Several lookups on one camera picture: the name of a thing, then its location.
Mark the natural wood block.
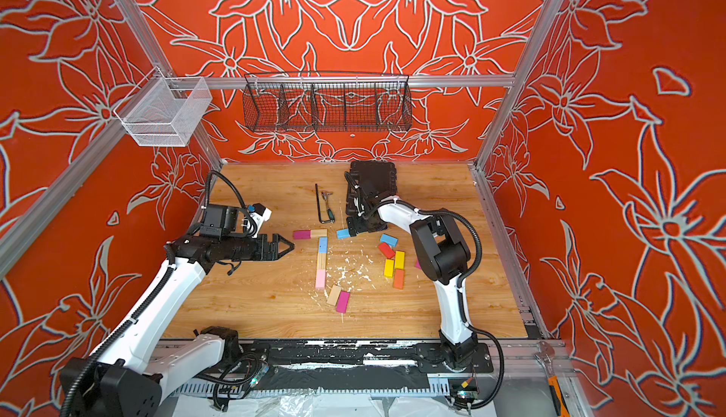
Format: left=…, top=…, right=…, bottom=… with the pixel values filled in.
left=316, top=253, right=327, bottom=273
left=310, top=229, right=328, bottom=239
left=327, top=285, right=342, bottom=305

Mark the black plastic tool case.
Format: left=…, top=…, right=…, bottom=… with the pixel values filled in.
left=344, top=161, right=398, bottom=216

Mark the pink block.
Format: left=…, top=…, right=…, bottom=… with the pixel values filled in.
left=315, top=270, right=327, bottom=290

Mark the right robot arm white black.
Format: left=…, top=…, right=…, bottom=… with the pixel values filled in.
left=344, top=161, right=505, bottom=411

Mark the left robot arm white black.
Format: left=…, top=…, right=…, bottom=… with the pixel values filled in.
left=60, top=198, right=294, bottom=416

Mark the black hex key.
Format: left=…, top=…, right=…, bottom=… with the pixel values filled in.
left=315, top=184, right=335, bottom=224

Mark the red block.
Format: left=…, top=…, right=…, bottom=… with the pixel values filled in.
left=378, top=242, right=396, bottom=259

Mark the yellow block lower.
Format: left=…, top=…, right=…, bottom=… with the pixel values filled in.
left=384, top=259, right=395, bottom=278

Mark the yellow block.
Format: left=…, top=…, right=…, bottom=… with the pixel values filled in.
left=384, top=259, right=395, bottom=278
left=394, top=251, right=406, bottom=270

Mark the yellow block upper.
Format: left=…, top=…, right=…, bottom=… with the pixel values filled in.
left=394, top=251, right=406, bottom=270

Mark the orange block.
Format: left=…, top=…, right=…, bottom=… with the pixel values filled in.
left=393, top=269, right=405, bottom=290

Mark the green handled ratchet wrench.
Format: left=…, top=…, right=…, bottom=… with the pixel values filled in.
left=321, top=191, right=336, bottom=223

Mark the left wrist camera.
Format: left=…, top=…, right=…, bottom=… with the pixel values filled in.
left=243, top=203, right=272, bottom=237

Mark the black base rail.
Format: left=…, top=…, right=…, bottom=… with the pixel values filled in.
left=239, top=339, right=495, bottom=374

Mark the black wire basket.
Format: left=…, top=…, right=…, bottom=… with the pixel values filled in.
left=242, top=73, right=413, bottom=133

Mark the white wire basket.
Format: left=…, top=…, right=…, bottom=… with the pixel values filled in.
left=113, top=77, right=212, bottom=148

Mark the orange handled tool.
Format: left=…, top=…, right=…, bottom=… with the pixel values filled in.
left=548, top=375, right=571, bottom=417

